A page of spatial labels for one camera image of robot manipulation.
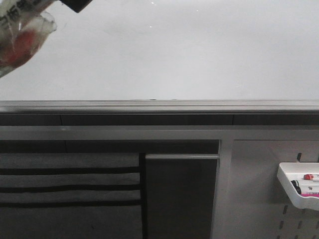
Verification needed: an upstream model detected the black capped whiteboard marker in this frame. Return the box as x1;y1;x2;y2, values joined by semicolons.
291;180;319;195

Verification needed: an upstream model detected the red capped whiteboard marker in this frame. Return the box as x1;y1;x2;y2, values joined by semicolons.
303;174;319;182

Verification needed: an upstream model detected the white plastic marker tray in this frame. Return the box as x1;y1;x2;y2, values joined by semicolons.
277;162;319;211

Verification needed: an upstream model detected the pink marker pen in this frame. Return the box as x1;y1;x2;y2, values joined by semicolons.
301;192;319;198

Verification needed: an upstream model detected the white whiteboard with aluminium frame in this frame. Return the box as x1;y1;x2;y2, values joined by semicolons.
0;0;319;111

